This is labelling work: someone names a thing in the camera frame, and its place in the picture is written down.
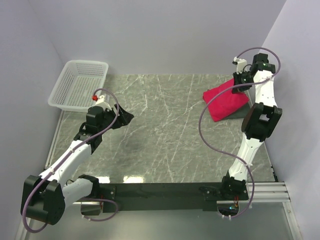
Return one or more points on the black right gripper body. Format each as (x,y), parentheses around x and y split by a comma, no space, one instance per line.
(242,78)

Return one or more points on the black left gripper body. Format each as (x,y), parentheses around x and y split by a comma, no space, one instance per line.
(110,115)

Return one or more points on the crimson red t-shirt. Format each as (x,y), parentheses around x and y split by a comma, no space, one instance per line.
(226,104)

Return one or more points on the white perforated plastic basket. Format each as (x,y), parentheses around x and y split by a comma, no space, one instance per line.
(76,84)

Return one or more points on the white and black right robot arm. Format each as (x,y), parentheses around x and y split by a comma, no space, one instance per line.
(257,125)

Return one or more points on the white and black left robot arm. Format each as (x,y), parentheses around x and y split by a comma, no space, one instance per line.
(46,197)

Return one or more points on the black wedge block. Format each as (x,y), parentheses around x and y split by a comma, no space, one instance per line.
(242,111)

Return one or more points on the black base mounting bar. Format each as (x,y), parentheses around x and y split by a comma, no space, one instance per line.
(169,196)

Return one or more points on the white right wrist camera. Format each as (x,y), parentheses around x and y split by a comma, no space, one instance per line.
(241,64)

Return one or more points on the aluminium frame rail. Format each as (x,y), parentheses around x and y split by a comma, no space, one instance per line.
(270,192)

